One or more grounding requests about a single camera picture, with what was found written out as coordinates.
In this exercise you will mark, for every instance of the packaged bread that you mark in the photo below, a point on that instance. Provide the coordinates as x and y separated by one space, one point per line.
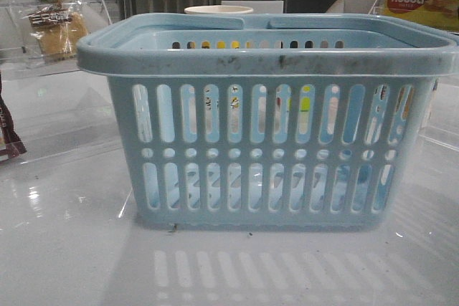
51 31

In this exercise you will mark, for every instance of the light blue plastic basket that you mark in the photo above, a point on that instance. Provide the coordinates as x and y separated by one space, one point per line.
268 119

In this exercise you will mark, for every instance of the white paper cup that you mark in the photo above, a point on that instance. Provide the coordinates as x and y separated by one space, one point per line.
218 9

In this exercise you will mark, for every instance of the clear acrylic stand right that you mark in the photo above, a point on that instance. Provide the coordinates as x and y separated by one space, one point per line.
377 7

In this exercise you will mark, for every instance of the clear acrylic display shelf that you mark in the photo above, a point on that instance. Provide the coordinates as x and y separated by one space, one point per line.
14 59

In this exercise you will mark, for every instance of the dark red snack packet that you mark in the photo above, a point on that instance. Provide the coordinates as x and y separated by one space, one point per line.
11 144

